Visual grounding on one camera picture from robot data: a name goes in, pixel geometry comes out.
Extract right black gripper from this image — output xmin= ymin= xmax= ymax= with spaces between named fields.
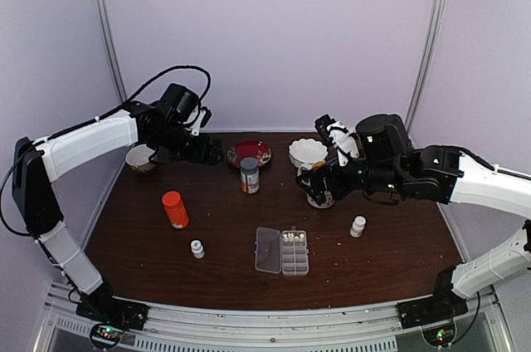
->
xmin=296 ymin=150 xmax=406 ymax=204

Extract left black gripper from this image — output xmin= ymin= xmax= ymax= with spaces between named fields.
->
xmin=153 ymin=121 xmax=225 ymax=166

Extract grey lid pill bottle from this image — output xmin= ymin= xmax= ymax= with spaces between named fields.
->
xmin=240 ymin=157 xmax=260 ymax=194

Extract orange pill bottle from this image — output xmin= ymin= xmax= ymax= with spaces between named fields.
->
xmin=162 ymin=191 xmax=189 ymax=229

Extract clear plastic pill organizer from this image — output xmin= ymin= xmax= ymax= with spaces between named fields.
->
xmin=255 ymin=227 xmax=309 ymax=276

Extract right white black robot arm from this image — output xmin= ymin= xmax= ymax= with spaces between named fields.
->
xmin=295 ymin=114 xmax=530 ymax=320

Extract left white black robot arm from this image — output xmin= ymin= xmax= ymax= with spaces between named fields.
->
xmin=6 ymin=83 xmax=222 ymax=322

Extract white pills in organizer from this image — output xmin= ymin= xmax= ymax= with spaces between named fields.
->
xmin=282 ymin=232 xmax=305 ymax=242

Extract patterned mug yellow inside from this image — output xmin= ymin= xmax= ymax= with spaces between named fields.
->
xmin=297 ymin=160 xmax=334 ymax=209

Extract white scalloped bowl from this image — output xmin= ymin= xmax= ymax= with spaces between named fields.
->
xmin=288 ymin=138 xmax=329 ymax=168

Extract small white bottle right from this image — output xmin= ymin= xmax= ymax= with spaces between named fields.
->
xmin=349 ymin=216 xmax=367 ymax=238

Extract small white bottle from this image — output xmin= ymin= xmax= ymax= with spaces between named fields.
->
xmin=190 ymin=240 xmax=205 ymax=259
xmin=349 ymin=216 xmax=367 ymax=238

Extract small white bowl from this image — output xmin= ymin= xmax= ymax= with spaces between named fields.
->
xmin=125 ymin=144 xmax=158 ymax=174

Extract red patterned plate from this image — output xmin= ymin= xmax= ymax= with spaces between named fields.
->
xmin=226 ymin=140 xmax=272 ymax=169

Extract small white bottle left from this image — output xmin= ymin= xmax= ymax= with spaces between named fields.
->
xmin=190 ymin=240 xmax=205 ymax=259

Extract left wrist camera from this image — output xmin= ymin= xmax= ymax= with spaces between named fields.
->
xmin=187 ymin=107 xmax=212 ymax=137

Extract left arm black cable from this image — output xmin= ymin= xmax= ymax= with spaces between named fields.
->
xmin=0 ymin=64 xmax=212 ymax=237

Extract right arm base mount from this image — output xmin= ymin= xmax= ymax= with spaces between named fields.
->
xmin=397 ymin=296 xmax=468 ymax=330

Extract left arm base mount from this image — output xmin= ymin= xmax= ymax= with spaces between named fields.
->
xmin=76 ymin=299 xmax=149 ymax=330

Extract left aluminium frame post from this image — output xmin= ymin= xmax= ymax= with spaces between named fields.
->
xmin=85 ymin=0 xmax=139 ymax=104

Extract aluminium frame post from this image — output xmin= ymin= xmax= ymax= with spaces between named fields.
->
xmin=85 ymin=0 xmax=139 ymax=104
xmin=405 ymin=0 xmax=447 ymax=133

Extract right aluminium frame post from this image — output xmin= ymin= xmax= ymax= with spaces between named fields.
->
xmin=405 ymin=0 xmax=447 ymax=133

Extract front aluminium rail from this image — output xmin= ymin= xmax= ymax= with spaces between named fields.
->
xmin=29 ymin=282 xmax=516 ymax=351

